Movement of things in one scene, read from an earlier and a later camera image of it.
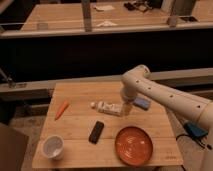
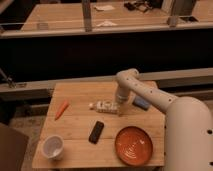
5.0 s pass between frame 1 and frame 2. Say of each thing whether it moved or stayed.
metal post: stayed
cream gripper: moved
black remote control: stayed
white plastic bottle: stayed
